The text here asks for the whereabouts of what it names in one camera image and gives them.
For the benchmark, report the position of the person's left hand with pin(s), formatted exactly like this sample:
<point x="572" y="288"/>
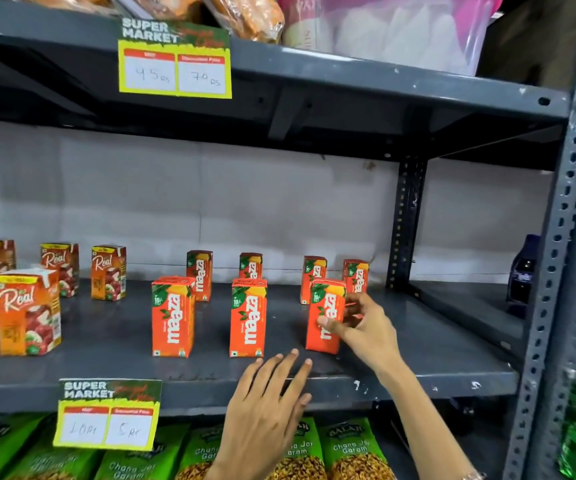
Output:
<point x="260" y="424"/>

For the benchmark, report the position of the person's right hand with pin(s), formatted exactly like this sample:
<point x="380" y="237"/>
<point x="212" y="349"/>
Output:
<point x="373" y="337"/>

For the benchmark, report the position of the person's left thumb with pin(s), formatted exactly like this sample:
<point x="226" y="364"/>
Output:
<point x="302" y="404"/>

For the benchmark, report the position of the person's left little finger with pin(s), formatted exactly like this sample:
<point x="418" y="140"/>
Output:
<point x="250" y="377"/>

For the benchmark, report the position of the person's right thumb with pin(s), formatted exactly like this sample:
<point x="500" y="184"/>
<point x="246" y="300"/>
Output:
<point x="332" y="325"/>

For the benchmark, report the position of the person's left middle finger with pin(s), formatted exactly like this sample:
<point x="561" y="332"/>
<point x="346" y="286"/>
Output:
<point x="289" y="369"/>

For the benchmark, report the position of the orange mango juice carton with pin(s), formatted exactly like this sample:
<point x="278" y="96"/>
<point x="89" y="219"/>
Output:
<point x="325" y="302"/>

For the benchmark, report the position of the person's right forearm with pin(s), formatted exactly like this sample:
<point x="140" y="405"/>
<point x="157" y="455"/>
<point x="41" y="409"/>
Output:
<point x="425" y="424"/>

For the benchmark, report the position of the row of green snack packets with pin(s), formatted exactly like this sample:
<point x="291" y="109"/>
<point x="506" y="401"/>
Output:
<point x="353" y="452"/>

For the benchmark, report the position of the group of orange mango cartons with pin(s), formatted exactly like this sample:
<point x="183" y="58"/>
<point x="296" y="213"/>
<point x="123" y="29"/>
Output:
<point x="173" y="319"/>

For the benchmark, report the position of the yellow green price tag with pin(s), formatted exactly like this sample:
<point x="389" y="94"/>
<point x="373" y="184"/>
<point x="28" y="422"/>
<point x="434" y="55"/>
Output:
<point x="175" y="69"/>
<point x="108" y="419"/>

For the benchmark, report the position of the dark drink bottle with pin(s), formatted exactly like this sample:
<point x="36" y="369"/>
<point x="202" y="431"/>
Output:
<point x="522" y="274"/>

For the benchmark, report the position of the grey metal shelf rack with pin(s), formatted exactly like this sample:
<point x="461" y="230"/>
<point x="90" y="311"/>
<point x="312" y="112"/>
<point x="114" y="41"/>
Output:
<point x="318" y="89"/>

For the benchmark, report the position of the pink lidded plastic container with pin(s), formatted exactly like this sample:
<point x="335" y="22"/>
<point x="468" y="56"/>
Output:
<point x="398" y="29"/>

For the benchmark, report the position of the clear bread packet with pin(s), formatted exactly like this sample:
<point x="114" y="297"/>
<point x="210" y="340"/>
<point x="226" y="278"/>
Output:
<point x="168" y="5"/>
<point x="63" y="0"/>
<point x="248" y="14"/>

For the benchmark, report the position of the brown cardboard box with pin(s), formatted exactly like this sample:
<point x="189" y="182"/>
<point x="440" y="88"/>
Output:
<point x="532" y="39"/>

